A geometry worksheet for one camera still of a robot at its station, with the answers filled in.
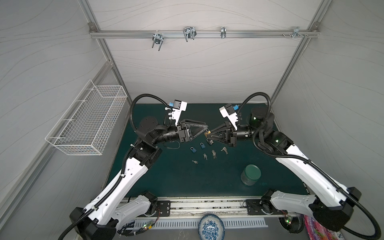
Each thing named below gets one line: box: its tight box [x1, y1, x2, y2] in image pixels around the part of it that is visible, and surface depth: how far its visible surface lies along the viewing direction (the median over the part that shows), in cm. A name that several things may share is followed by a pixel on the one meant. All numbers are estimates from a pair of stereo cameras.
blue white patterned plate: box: [197, 213, 226, 240], surface depth 69 cm
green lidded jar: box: [240, 164, 262, 186], surface depth 77 cm
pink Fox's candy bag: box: [303, 214, 345, 240], surface depth 67 cm
